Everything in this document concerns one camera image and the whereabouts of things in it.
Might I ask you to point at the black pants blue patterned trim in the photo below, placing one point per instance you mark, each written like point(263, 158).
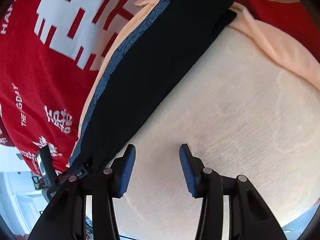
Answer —
point(142, 71)

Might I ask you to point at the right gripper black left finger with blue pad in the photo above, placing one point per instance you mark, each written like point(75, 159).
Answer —
point(65, 215)

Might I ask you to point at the red blanket white characters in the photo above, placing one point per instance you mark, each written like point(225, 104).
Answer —
point(51, 52)

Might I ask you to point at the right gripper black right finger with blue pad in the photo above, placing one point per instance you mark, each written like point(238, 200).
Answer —
point(250, 217)

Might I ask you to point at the peach cloth sheet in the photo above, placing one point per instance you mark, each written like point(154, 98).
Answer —
point(241, 113)

